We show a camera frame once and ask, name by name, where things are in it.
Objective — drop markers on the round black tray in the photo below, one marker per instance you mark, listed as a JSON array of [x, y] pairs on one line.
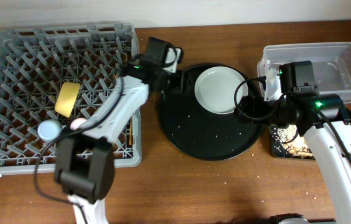
[[200, 133]]

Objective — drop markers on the food scraps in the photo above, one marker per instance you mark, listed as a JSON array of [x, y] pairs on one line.
[[290, 143]]

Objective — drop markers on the light blue plastic cup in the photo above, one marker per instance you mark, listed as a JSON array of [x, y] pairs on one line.
[[49, 129]]

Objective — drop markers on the pink plastic cup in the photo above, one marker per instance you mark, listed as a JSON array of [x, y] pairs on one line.
[[76, 123]]

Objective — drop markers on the clear plastic bin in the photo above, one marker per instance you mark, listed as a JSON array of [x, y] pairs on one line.
[[331, 63]]

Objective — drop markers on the grey dishwasher rack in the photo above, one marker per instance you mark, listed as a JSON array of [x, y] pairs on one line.
[[34, 64]]

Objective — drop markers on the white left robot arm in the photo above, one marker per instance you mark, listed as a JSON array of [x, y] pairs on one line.
[[85, 165]]

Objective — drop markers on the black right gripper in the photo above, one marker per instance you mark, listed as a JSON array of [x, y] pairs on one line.
[[256, 116]]

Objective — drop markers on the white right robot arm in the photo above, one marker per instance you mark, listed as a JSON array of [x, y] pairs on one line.
[[325, 124]]

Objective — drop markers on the white ceramic plate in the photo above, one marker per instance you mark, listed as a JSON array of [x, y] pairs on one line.
[[215, 88]]

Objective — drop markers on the yellow bowl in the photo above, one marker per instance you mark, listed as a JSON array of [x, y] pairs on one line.
[[66, 98]]

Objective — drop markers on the black rectangular tray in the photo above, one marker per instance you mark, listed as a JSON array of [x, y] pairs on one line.
[[276, 149]]

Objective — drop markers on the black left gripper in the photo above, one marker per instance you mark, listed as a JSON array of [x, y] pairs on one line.
[[180, 80]]

